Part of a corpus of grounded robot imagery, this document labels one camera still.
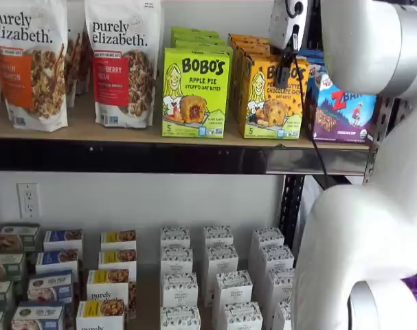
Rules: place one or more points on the black perforated shelf post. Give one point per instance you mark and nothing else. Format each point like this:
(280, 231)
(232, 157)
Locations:
(293, 206)

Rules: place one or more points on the orange Bobo's peanut butter box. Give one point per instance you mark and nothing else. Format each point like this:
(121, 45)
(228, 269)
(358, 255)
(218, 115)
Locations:
(263, 110)
(249, 44)
(246, 37)
(254, 53)

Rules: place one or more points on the white floral print box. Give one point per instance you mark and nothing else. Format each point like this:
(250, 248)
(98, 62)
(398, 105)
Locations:
(179, 290)
(222, 258)
(176, 259)
(277, 258)
(242, 316)
(283, 316)
(280, 285)
(180, 318)
(233, 288)
(175, 236)
(266, 237)
(218, 235)

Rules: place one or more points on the black metal shelf beam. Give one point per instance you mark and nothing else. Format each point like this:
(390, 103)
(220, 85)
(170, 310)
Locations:
(125, 156)

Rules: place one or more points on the grey perforated shelf post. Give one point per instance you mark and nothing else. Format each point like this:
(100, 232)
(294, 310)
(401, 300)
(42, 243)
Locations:
(383, 117)

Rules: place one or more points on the white patterned-top cartons group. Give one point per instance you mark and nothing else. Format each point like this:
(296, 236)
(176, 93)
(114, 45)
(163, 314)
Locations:
(148, 302)

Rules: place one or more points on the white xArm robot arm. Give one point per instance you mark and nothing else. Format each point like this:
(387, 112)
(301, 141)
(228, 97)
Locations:
(366, 223)

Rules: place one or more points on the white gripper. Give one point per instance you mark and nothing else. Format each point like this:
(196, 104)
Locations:
(280, 27)

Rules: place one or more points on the wooden shelf board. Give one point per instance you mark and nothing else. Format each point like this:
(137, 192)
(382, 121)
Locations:
(81, 132)

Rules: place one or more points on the orange label granola bag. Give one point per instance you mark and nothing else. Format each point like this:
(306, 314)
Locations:
(29, 68)
(71, 68)

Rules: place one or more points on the white wall outlet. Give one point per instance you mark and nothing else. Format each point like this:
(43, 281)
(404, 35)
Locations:
(28, 201)

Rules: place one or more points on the blue label granola box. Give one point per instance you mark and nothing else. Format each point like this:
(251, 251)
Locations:
(57, 259)
(38, 316)
(62, 239)
(50, 287)

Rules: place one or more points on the yellow label granola box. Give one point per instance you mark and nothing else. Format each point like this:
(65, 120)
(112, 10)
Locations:
(119, 238)
(100, 314)
(117, 259)
(106, 285)

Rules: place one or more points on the green Bobo's apple pie box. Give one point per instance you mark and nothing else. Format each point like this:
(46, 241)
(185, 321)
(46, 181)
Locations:
(196, 93)
(198, 38)
(194, 31)
(201, 44)

